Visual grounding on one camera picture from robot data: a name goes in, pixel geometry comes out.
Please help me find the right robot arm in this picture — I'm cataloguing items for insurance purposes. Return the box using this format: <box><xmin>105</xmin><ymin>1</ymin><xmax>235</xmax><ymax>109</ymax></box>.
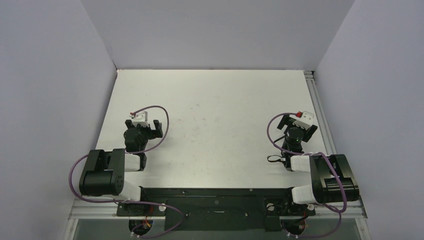
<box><xmin>267</xmin><ymin>111</ymin><xmax>360</xmax><ymax>214</ymax></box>

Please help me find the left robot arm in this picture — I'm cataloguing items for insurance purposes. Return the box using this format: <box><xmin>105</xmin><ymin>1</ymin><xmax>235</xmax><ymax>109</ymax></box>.
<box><xmin>78</xmin><ymin>119</ymin><xmax>164</xmax><ymax>215</ymax></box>

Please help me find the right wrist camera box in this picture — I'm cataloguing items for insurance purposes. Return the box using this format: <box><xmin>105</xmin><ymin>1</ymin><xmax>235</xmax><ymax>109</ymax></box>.
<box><xmin>291</xmin><ymin>111</ymin><xmax>315</xmax><ymax>130</ymax></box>

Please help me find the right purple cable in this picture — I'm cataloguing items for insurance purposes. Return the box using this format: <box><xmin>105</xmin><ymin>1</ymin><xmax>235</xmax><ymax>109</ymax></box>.
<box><xmin>266</xmin><ymin>112</ymin><xmax>349</xmax><ymax>240</ymax></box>

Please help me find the purple cable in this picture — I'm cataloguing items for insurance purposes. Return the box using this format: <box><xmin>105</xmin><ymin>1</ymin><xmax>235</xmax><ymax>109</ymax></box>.
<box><xmin>266</xmin><ymin>112</ymin><xmax>349</xmax><ymax>240</ymax></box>
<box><xmin>68</xmin><ymin>105</ymin><xmax>184</xmax><ymax>240</ymax></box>

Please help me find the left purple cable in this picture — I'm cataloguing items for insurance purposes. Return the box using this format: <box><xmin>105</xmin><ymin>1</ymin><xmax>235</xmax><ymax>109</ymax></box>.
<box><xmin>68</xmin><ymin>105</ymin><xmax>184</xmax><ymax>240</ymax></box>

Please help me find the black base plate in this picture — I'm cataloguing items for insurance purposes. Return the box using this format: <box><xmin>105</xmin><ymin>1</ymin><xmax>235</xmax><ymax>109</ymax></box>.
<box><xmin>116</xmin><ymin>188</ymin><xmax>316</xmax><ymax>232</ymax></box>

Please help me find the aluminium rail frame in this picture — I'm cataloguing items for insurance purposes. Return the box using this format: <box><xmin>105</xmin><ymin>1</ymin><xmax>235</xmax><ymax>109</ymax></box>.
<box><xmin>67</xmin><ymin>70</ymin><xmax>372</xmax><ymax>240</ymax></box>

